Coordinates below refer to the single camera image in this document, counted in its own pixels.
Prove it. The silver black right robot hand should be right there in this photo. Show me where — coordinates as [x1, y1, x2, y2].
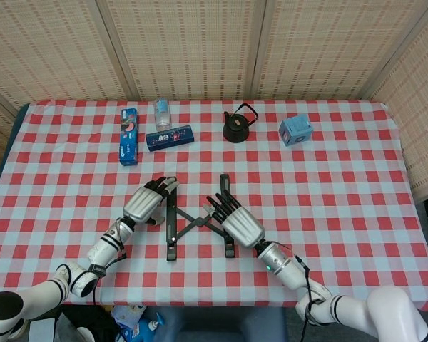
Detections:
[202, 190, 266, 249]

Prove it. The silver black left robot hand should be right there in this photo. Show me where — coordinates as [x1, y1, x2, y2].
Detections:
[123, 175, 180, 226]

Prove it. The black folding laptop stand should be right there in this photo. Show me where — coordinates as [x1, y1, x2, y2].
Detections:
[163, 173, 236, 262]

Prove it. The blue Oreo cookie box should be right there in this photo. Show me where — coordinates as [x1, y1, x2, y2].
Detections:
[119, 108, 140, 167]

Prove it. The dark blue long box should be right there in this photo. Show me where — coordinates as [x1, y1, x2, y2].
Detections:
[145, 124, 195, 153]

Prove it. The red white checkered tablecloth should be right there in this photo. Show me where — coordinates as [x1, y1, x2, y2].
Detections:
[0, 99, 428, 310]

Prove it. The clear plastic water bottle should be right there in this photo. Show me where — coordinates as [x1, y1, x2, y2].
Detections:
[153, 99, 173, 132]

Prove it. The blue grey chair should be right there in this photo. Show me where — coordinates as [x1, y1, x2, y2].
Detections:
[153, 306, 288, 342]

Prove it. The light blue cube box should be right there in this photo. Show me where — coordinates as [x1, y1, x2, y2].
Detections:
[278, 113, 314, 147]

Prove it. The blue snack package bag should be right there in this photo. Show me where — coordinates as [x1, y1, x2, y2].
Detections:
[110, 303, 165, 342]

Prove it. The white round cup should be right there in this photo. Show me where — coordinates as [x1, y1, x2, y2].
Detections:
[76, 326, 96, 342]

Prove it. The white paper sheet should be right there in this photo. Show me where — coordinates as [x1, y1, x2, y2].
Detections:
[28, 316, 56, 342]

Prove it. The woven bamboo folding screen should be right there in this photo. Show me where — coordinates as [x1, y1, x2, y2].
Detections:
[0, 0, 428, 200]

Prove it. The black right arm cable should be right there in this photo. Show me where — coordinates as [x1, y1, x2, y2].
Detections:
[276, 242, 324, 342]

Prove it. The black kettle with handle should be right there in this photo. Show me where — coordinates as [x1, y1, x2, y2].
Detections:
[222, 103, 260, 144]

